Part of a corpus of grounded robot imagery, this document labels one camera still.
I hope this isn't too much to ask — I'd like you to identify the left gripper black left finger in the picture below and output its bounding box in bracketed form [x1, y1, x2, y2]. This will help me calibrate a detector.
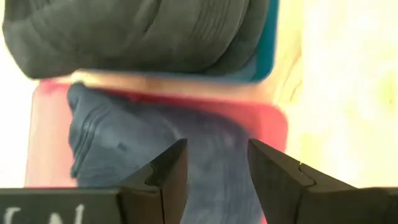
[114, 138, 189, 224]

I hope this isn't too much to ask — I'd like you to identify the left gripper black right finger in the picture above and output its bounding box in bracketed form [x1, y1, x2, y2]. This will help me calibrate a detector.
[247, 138, 389, 224]

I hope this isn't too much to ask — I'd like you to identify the blue denim cap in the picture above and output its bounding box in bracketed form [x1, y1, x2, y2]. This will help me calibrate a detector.
[66, 82, 266, 224]

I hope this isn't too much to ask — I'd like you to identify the dark grey cap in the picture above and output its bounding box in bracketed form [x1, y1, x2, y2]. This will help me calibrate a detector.
[1, 0, 272, 81]

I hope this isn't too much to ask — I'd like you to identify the red plastic tray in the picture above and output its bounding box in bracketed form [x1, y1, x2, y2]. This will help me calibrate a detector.
[24, 78, 290, 224]

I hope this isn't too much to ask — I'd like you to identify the blue plastic tray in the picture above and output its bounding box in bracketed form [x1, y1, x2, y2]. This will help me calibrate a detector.
[77, 0, 280, 84]

